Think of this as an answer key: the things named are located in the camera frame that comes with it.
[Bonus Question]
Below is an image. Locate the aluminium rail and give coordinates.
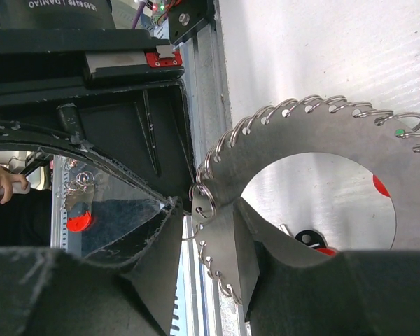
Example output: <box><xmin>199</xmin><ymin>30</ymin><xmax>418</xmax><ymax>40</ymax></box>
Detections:
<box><xmin>178</xmin><ymin>1</ymin><xmax>249</xmax><ymax>335</ymax></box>

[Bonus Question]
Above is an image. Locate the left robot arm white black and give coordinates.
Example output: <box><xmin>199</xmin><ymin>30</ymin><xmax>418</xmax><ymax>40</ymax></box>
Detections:
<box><xmin>0</xmin><ymin>1</ymin><xmax>195</xmax><ymax>217</ymax></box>

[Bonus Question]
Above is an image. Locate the red outline key tag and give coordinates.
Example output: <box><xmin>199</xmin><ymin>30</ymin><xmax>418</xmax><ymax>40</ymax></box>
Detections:
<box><xmin>317</xmin><ymin>247</ymin><xmax>337</xmax><ymax>256</ymax></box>

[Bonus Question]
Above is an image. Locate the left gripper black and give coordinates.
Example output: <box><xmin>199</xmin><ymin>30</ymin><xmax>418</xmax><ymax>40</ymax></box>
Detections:
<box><xmin>0</xmin><ymin>29</ymin><xmax>195</xmax><ymax>202</ymax></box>

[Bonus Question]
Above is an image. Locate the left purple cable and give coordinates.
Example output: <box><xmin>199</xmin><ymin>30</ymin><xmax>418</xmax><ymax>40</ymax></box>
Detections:
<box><xmin>130</xmin><ymin>0</ymin><xmax>146</xmax><ymax>29</ymax></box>

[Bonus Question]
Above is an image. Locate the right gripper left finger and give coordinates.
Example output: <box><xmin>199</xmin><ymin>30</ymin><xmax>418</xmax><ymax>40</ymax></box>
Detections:
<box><xmin>0</xmin><ymin>199</ymin><xmax>185</xmax><ymax>336</ymax></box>

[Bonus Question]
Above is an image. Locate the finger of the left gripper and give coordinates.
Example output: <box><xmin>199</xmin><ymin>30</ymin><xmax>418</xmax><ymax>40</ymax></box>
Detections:
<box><xmin>85</xmin><ymin>202</ymin><xmax>182</xmax><ymax>270</ymax></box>

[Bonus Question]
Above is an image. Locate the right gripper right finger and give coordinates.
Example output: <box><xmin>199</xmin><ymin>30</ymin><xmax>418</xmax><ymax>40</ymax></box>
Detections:
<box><xmin>233</xmin><ymin>199</ymin><xmax>420</xmax><ymax>335</ymax></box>

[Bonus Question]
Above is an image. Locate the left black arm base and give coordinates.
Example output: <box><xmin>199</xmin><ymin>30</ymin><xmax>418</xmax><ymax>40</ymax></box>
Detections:
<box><xmin>167</xmin><ymin>0</ymin><xmax>215</xmax><ymax>46</ymax></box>

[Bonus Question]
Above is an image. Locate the metal disc with keyrings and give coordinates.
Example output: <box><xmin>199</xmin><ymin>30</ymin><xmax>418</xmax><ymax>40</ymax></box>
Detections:
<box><xmin>189</xmin><ymin>95</ymin><xmax>420</xmax><ymax>305</ymax></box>

